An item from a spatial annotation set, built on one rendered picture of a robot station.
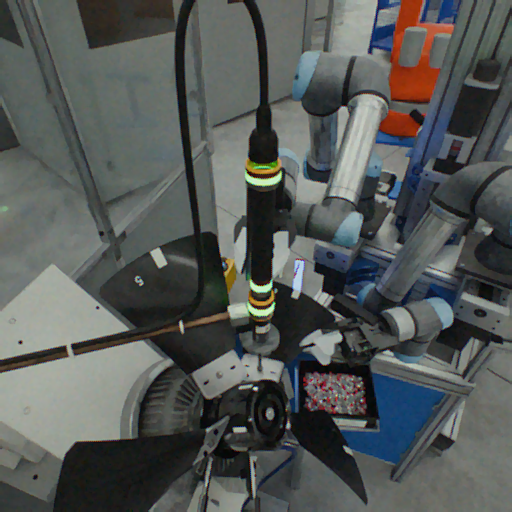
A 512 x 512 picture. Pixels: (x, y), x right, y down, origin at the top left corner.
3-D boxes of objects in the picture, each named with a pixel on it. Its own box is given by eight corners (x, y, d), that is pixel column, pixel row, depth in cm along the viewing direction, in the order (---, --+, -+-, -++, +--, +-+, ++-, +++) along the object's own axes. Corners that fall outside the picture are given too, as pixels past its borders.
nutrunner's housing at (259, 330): (253, 358, 70) (251, 114, 39) (247, 341, 73) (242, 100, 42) (273, 353, 71) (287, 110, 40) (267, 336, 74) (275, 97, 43)
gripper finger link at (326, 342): (310, 358, 77) (350, 347, 79) (299, 333, 81) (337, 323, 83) (307, 365, 79) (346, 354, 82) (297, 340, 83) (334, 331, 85)
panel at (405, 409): (220, 406, 182) (208, 322, 137) (221, 404, 183) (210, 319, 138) (397, 467, 163) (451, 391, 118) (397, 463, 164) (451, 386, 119)
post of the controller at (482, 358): (462, 380, 112) (491, 341, 98) (462, 372, 114) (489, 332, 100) (473, 383, 111) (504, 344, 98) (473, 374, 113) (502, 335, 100)
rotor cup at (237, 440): (186, 451, 67) (237, 452, 59) (202, 369, 75) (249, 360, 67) (243, 464, 75) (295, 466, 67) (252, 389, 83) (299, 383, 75)
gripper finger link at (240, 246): (242, 294, 58) (261, 256, 64) (241, 267, 54) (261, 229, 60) (223, 289, 59) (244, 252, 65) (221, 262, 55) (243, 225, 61)
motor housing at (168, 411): (188, 501, 81) (230, 507, 73) (106, 444, 72) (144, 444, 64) (228, 401, 97) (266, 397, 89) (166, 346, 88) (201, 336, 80)
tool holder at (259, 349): (236, 363, 67) (234, 329, 60) (227, 331, 72) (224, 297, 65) (284, 350, 68) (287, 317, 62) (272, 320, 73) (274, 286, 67)
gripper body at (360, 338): (354, 353, 78) (405, 338, 81) (335, 319, 83) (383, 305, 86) (346, 369, 84) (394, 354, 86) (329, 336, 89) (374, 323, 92)
